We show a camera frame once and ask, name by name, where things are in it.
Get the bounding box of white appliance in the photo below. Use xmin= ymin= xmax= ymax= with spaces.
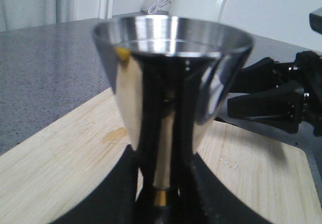
xmin=169 ymin=0 xmax=226 ymax=22

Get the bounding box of white cable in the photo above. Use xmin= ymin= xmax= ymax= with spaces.
xmin=147 ymin=0 xmax=173 ymax=16

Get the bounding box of steel double jigger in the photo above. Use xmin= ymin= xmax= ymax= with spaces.
xmin=93 ymin=15 xmax=254 ymax=223

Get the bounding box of wooden cutting board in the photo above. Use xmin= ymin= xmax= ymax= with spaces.
xmin=1 ymin=89 xmax=321 ymax=223

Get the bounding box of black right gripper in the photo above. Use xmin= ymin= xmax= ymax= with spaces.
xmin=227 ymin=51 xmax=321 ymax=136

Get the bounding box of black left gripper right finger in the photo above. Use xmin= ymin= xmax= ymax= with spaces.
xmin=179 ymin=154 xmax=270 ymax=223

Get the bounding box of grey curtain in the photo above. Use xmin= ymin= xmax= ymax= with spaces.
xmin=0 ymin=0 xmax=57 ymax=32

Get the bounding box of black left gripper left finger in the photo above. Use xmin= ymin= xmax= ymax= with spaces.
xmin=54 ymin=145 xmax=138 ymax=223

